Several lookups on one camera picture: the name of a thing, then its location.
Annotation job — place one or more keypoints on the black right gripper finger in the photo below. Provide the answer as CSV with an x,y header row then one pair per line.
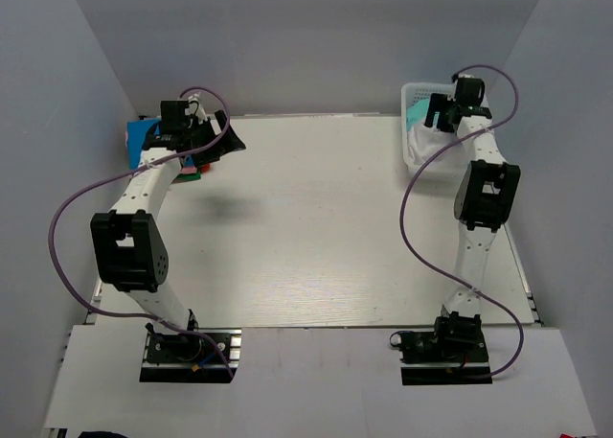
x,y
437,105
444,121

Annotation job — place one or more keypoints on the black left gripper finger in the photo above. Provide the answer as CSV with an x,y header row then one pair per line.
x,y
230,142
208,156

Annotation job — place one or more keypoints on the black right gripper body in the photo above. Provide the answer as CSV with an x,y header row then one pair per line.
x,y
454,105

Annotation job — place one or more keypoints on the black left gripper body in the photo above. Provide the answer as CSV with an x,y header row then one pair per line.
x,y
200,131

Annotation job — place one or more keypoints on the white t shirt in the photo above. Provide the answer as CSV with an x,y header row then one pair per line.
x,y
422,142

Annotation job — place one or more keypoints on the teal t shirt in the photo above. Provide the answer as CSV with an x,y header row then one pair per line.
x,y
414,114

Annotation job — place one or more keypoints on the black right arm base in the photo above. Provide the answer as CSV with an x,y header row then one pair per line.
x,y
454,352

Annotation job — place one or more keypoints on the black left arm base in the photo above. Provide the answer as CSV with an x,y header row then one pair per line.
x,y
169,358

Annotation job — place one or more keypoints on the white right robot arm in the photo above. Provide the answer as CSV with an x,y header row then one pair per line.
x,y
486,194

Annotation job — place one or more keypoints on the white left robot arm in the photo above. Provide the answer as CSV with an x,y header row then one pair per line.
x,y
130,253

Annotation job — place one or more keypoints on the green folded t shirt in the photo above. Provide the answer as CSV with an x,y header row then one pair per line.
x,y
187,177

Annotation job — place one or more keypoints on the blue folded t shirt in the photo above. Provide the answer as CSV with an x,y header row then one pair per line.
x,y
145,124

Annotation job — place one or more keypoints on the white plastic basket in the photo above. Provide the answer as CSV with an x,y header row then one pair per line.
x,y
476,148

